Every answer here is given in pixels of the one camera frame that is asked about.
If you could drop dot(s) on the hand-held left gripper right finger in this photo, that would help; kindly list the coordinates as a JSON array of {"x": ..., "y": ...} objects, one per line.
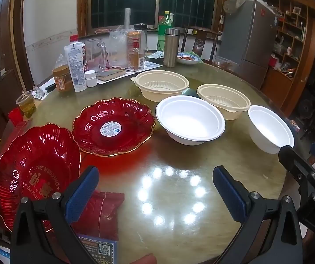
[{"x": 229, "y": 195}]

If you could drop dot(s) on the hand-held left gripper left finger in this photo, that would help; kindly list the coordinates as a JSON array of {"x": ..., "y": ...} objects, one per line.
[{"x": 81, "y": 195}]

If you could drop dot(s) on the white foam bowl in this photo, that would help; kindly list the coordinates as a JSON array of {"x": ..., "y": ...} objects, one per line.
[
  {"x": 267, "y": 132},
  {"x": 190, "y": 118}
]

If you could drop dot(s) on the red plate with gold lettering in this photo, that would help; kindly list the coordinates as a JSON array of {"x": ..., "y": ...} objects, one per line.
[{"x": 22, "y": 154}]

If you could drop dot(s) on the red plate with white sticker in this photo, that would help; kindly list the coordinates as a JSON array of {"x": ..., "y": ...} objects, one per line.
[{"x": 130, "y": 121}]

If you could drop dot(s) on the beige plastic bowl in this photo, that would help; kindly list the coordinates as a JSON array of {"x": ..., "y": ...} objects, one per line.
[
  {"x": 223, "y": 99},
  {"x": 160, "y": 85}
]

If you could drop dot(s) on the red foil packet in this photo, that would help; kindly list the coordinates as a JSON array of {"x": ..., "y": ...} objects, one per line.
[{"x": 105, "y": 214}]

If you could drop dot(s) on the blue printed box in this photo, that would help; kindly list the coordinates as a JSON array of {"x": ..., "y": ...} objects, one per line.
[{"x": 99, "y": 249}]

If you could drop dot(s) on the plastic cup of tea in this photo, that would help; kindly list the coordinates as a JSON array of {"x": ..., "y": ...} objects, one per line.
[{"x": 28, "y": 104}]

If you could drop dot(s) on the round metal disc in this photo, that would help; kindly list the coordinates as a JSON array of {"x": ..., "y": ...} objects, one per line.
[{"x": 190, "y": 92}]

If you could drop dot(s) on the small glass ornament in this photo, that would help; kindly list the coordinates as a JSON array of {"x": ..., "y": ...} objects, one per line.
[{"x": 39, "y": 93}]

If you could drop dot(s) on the wooden shelf cabinet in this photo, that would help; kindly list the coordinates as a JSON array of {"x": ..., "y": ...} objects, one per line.
[{"x": 292, "y": 46}]

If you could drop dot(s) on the small white bottle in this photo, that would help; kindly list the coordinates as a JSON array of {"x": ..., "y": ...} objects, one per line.
[{"x": 90, "y": 79}]

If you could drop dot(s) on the white paper sheets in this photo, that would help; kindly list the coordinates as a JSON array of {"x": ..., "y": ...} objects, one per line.
[{"x": 42, "y": 84}]

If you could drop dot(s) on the peanut butter jar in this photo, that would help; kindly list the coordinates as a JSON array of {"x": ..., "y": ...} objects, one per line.
[{"x": 62, "y": 78}]

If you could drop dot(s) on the old worn book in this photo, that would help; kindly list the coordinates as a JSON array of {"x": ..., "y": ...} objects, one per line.
[{"x": 110, "y": 74}]

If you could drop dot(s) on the white lotion tube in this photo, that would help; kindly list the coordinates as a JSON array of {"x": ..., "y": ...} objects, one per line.
[{"x": 76, "y": 66}]

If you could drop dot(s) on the grey refrigerator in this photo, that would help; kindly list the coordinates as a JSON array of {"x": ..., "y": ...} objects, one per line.
[{"x": 245, "y": 41}]

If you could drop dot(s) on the glass pitcher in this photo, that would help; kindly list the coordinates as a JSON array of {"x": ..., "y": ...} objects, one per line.
[{"x": 94, "y": 56}]

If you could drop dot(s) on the plate of food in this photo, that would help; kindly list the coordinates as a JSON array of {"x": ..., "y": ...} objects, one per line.
[{"x": 189, "y": 59}]

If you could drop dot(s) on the printed paper sheet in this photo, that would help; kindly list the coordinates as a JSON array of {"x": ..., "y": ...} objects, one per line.
[{"x": 149, "y": 66}]

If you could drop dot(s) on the amber jar with orange label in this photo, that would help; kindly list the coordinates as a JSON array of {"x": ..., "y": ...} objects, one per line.
[{"x": 135, "y": 52}]

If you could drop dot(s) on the clear plastic bag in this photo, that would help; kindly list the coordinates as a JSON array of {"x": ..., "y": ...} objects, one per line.
[{"x": 117, "y": 46}]

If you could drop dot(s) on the wooden chair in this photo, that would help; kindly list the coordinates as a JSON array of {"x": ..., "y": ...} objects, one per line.
[{"x": 200, "y": 44}]

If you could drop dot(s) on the stainless steel thermos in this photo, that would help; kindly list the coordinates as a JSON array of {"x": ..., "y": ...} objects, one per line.
[{"x": 171, "y": 48}]

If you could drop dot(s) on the green soda bottle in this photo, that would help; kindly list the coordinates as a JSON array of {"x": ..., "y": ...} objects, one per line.
[{"x": 163, "y": 30}]

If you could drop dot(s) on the plastic wrap roll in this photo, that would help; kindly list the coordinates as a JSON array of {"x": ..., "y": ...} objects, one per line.
[{"x": 127, "y": 19}]

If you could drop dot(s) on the dark barred window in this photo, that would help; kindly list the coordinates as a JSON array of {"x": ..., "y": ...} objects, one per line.
[{"x": 146, "y": 0}]

